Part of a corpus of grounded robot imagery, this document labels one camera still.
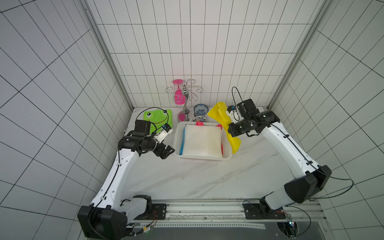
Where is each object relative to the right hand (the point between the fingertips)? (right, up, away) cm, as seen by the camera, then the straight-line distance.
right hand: (223, 130), depth 77 cm
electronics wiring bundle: (-37, -45, -9) cm, 59 cm away
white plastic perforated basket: (-26, -3, +16) cm, 30 cm away
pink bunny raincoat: (-12, +3, +21) cm, 24 cm away
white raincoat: (-10, -8, +15) cm, 20 cm away
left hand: (-31, -9, -2) cm, 32 cm away
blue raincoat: (-23, -9, +18) cm, 30 cm away
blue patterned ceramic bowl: (-10, +13, +41) cm, 44 cm away
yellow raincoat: (-3, +9, -4) cm, 10 cm away
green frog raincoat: (-43, +6, +34) cm, 55 cm away
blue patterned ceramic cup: (-11, +6, +31) cm, 33 cm away
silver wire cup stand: (-19, +24, +15) cm, 34 cm away
